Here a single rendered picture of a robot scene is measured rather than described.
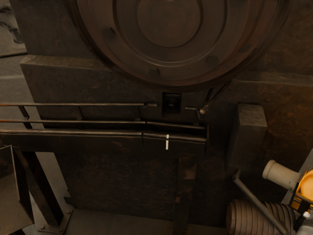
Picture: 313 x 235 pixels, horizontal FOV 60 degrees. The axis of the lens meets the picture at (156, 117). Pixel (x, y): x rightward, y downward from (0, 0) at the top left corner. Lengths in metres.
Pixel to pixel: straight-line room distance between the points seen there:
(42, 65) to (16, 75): 1.76
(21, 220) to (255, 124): 0.69
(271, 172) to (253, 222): 0.18
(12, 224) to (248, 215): 0.67
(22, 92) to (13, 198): 1.60
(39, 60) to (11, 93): 1.54
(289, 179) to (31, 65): 0.82
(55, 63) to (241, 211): 0.73
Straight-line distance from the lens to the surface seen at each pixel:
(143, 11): 0.52
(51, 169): 1.75
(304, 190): 0.85
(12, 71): 2.75
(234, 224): 0.93
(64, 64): 0.90
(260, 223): 0.94
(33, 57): 0.97
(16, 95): 2.42
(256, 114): 0.82
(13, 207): 0.91
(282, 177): 0.84
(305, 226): 0.54
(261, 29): 0.62
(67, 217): 1.54
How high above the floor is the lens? 1.31
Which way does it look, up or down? 42 degrees down
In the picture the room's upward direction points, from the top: straight up
